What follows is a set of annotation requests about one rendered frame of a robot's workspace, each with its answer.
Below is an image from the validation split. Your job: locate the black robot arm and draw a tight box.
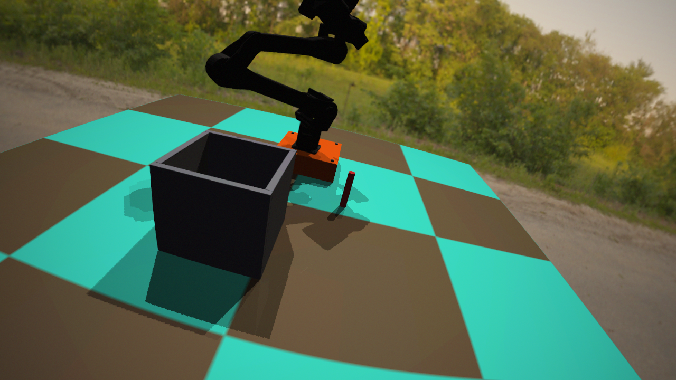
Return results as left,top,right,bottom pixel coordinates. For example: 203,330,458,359
205,0,368,154

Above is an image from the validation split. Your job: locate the dark red peg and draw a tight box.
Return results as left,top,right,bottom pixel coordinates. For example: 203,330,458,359
340,171,355,207

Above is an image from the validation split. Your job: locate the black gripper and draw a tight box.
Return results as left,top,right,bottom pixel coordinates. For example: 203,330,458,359
298,0,367,31

